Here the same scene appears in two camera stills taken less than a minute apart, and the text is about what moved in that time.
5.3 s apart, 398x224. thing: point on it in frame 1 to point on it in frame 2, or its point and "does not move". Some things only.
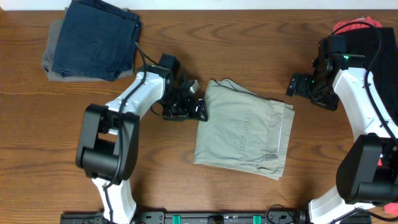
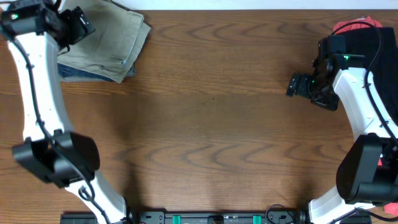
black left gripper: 191,109 to 78,23
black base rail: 212,217 does not move
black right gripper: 301,90 does not move
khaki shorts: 243,130 to 109,51
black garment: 384,70 does not move
